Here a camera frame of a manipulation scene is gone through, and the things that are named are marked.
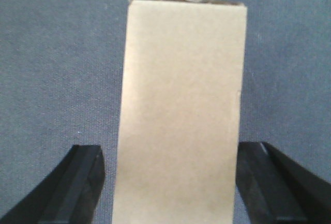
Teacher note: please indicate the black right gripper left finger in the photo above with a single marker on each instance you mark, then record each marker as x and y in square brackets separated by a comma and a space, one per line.
[69, 194]

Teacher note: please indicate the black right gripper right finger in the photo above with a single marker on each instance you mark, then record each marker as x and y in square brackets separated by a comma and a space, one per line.
[276, 189]

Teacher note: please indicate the brown cardboard box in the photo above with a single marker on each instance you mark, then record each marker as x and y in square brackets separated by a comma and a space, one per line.
[180, 109]

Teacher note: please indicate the dark grey conveyor belt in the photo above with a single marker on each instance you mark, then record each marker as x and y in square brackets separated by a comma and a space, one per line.
[61, 76]

